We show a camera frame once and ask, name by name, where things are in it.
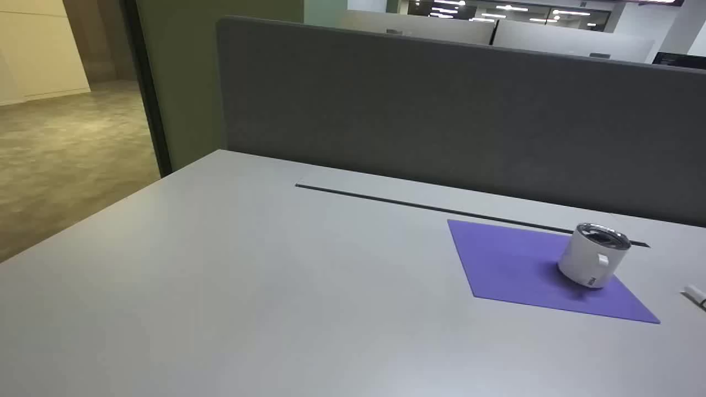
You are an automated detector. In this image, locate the white cup with lid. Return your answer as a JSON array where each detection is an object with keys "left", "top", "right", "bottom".
[{"left": 559, "top": 223, "right": 633, "bottom": 288}]

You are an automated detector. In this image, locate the purple mat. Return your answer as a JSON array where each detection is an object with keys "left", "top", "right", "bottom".
[{"left": 449, "top": 220, "right": 659, "bottom": 325}]

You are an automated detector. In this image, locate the grey desk divider panel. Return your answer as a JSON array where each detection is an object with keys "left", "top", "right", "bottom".
[{"left": 217, "top": 18, "right": 706, "bottom": 228}]

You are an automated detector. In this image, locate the white tube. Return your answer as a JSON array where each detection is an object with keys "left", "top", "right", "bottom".
[{"left": 684, "top": 284, "right": 706, "bottom": 311}]

